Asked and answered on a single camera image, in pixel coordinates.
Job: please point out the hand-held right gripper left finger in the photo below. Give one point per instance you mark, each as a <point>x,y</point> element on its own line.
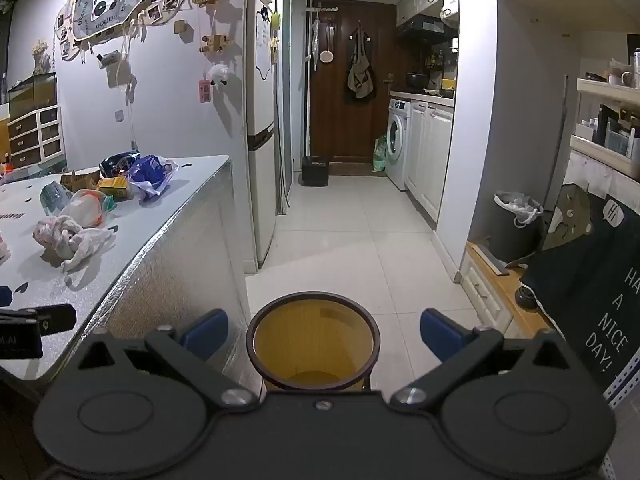
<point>205,332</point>

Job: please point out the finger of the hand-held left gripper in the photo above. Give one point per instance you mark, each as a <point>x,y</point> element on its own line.
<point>57,320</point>
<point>5,296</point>

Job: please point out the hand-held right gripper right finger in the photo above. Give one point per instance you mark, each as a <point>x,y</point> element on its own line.
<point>440,335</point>

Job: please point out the white pink tissue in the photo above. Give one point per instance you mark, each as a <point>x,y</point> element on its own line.
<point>65,240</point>

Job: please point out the yellow trash bin brown rim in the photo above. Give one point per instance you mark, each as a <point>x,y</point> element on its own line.
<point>300,350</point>

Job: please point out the teal plastic packet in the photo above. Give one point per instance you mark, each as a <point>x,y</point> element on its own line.
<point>52,197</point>

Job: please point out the clear plastic wrapper orange print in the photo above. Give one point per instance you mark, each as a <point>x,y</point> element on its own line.
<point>85,207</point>

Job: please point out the brown cardboard piece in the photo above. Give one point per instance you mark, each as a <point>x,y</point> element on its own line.
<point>80,178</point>

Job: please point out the yellow green sponge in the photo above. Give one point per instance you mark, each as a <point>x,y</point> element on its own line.
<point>114,187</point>

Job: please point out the dark blue snack bag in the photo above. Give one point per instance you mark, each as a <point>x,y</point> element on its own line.
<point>117,162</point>

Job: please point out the blue plastic bag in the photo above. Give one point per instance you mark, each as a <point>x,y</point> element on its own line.
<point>150,172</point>

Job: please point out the grey trash can white liner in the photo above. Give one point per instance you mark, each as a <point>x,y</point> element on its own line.
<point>515,235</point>

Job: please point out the white low cabinet wooden top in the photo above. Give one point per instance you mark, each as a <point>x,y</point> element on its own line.
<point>487,295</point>

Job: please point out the silver foil covered table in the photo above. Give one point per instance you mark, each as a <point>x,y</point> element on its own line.
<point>165,270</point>

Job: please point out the grey flat board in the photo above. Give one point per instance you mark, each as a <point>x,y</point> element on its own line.
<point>490,260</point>

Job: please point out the black round object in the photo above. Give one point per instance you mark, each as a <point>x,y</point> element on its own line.
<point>526,297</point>

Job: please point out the small green packet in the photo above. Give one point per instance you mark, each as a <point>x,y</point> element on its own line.
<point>108,204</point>

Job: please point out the dark printed cloth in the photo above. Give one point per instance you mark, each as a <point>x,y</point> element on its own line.
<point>590,280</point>

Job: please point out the white drawer cabinet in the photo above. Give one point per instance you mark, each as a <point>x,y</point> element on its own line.
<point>35,137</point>

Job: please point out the white kitchen base cabinets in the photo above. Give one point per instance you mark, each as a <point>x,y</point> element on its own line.
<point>430,155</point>

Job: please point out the beige refrigerator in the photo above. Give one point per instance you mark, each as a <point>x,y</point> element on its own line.
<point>260,160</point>

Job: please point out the green plastic bag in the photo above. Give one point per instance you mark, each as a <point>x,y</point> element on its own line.
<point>381,155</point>

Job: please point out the black floor box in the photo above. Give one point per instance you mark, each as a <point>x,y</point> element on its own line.
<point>315,172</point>

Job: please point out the white washing machine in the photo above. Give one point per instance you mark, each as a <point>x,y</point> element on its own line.
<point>398,140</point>

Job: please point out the glass tank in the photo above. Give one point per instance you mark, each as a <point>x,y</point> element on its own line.
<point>32,91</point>

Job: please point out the brown wooden door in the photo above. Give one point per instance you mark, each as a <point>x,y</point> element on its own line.
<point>340,125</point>

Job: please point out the thin grey pole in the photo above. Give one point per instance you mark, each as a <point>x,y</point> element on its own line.
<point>562,135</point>

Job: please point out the grey sliding door panel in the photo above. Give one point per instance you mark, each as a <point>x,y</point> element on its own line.
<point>286,110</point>

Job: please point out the dried flower bunch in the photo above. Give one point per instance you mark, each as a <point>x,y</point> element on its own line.
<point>41,57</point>

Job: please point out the pink hanging tag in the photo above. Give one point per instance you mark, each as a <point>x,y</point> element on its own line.
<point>205,91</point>

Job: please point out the yellow item on counter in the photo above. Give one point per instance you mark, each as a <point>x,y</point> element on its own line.
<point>448,84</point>

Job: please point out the black cooking pot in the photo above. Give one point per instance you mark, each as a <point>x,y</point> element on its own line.
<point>416,81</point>

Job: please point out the white sheep plush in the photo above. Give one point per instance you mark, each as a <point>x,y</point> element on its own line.
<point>218,74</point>

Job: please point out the olive hanging bag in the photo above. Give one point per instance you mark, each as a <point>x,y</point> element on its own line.
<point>360,80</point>

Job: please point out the round pink hanging paddle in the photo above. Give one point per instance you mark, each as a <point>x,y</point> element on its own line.
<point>326,56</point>

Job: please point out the black range hood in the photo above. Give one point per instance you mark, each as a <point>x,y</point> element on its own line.
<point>425,27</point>

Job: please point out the white perforated metal rail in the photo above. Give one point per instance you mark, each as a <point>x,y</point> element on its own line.
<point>622,395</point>

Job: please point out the white wall shelf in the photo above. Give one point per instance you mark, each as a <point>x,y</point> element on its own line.
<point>600,147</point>

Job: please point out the wooden toy wall decoration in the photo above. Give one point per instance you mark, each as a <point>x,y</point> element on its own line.
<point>215,44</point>

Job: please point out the wall photo collage banner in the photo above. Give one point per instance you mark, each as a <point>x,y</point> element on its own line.
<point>115,5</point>

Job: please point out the white wall hook rack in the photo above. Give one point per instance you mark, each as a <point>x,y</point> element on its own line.
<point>322,10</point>

